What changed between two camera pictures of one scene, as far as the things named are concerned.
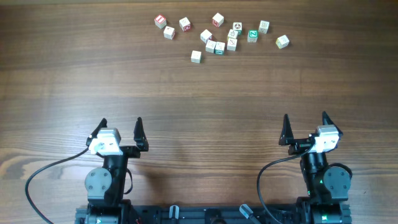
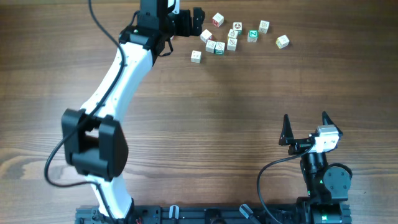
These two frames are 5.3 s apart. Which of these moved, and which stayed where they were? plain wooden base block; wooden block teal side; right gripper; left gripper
Moved: left gripper
Stayed: plain wooden base block; right gripper; wooden block teal side
